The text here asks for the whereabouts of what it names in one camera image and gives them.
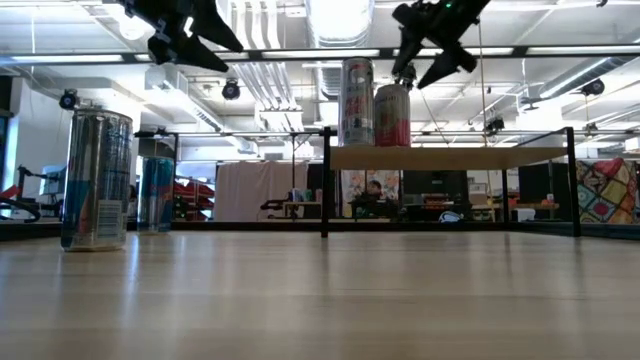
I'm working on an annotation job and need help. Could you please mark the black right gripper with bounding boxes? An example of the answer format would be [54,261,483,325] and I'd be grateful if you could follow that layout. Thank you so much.
[391,0,493,91]

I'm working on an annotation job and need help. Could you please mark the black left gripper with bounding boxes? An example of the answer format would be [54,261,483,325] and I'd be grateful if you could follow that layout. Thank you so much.
[117,0,245,74]

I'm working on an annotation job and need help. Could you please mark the red white Spindrift can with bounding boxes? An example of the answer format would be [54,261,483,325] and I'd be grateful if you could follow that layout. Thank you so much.
[374,83,413,148]

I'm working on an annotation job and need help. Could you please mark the tall white Celsius can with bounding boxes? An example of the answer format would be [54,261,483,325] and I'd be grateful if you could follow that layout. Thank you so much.
[338,56,376,148]

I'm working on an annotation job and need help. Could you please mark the blue silver Red Bull can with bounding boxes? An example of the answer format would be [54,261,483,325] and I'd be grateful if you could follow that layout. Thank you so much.
[60,108,134,253]
[138,155,177,234]

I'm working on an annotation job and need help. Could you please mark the black background monitor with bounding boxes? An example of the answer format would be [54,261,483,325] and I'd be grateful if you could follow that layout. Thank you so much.
[402,170,470,201]

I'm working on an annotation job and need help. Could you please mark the person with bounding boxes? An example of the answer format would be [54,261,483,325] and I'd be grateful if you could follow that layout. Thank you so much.
[349,178,396,220]

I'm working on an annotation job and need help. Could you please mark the white cartoon poster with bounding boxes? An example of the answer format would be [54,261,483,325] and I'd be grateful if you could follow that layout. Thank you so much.
[341,169,401,202]

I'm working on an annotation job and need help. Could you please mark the white curtain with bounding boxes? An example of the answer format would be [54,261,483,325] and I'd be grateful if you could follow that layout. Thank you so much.
[214,160,310,224]

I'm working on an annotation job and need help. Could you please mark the red storage rack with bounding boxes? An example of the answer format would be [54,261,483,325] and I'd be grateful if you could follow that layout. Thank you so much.
[172,178,216,222]

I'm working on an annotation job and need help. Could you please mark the background wooden table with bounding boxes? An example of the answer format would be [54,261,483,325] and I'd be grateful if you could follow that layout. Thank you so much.
[280,199,324,221]

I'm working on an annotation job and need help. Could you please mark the colourful patchwork quilt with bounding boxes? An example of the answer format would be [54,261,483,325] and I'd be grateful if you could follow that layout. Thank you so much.
[575,157,640,226]

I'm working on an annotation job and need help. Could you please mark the thin hanging cable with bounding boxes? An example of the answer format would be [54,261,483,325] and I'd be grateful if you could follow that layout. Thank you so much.
[474,19,489,149]

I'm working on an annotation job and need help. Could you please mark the silver round ventilation duct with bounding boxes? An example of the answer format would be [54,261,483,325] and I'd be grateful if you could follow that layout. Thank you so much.
[304,0,376,99]

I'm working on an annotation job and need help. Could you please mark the wooden shelf with black frame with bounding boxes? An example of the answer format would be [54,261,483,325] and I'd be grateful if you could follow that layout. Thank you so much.
[319,126,582,239]

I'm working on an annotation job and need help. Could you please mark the black background frame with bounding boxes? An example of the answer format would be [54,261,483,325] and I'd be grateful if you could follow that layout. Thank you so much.
[132,127,326,232]

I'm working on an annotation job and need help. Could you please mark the black aluminium rig frame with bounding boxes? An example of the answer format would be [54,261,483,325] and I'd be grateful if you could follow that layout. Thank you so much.
[0,219,640,241]

